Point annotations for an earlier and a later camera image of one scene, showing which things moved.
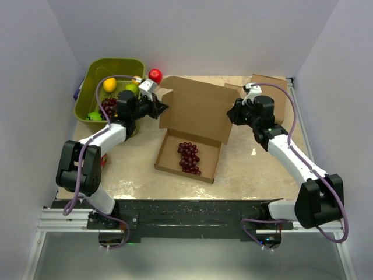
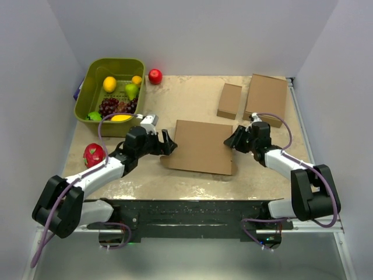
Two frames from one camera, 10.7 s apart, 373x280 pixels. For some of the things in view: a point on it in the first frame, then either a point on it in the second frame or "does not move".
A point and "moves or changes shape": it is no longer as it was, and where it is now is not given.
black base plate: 184,220 does not move
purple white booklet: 76,94 does not move
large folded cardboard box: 280,97 does not move
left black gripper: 157,107 to 165,148
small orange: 138,80 does not move
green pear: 133,87 does not move
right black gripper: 233,114 to 234,142
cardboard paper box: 193,125 moves or changes shape
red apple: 155,75 does not move
